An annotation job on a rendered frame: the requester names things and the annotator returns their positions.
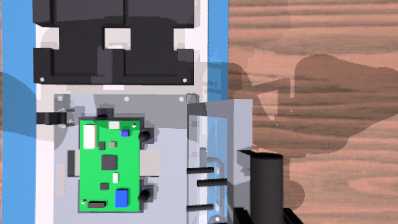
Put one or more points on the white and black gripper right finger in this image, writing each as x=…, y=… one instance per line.
x=289, y=217

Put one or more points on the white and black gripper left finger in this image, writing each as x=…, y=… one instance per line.
x=241, y=216

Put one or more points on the green circuit board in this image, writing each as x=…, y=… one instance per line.
x=109, y=165

